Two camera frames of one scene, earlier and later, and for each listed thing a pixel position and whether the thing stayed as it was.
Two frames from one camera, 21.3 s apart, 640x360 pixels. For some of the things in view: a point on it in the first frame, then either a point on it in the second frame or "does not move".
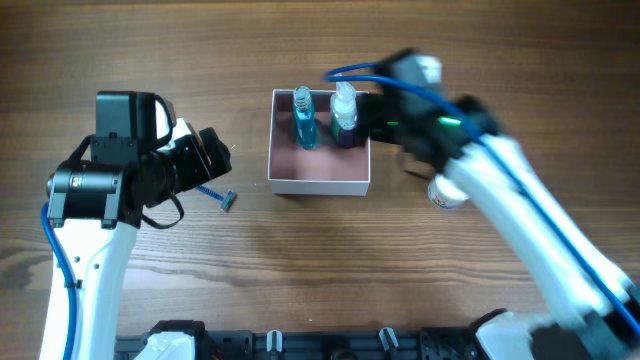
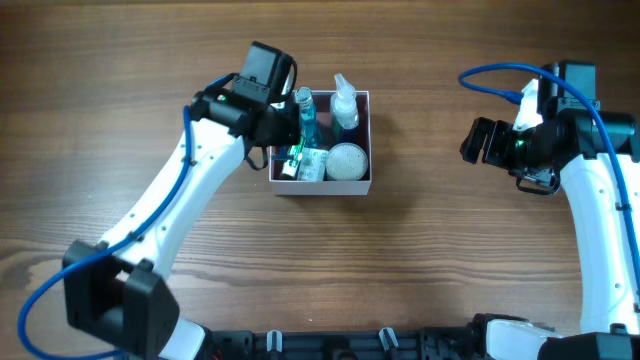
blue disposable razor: [228, 200] -> [283, 154]
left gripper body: [201, 160] -> [288, 125]
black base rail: [430, 344] does not move
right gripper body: [378, 118] -> [498, 143]
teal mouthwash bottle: [304, 113] does not move
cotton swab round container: [444, 194] -> [346, 162]
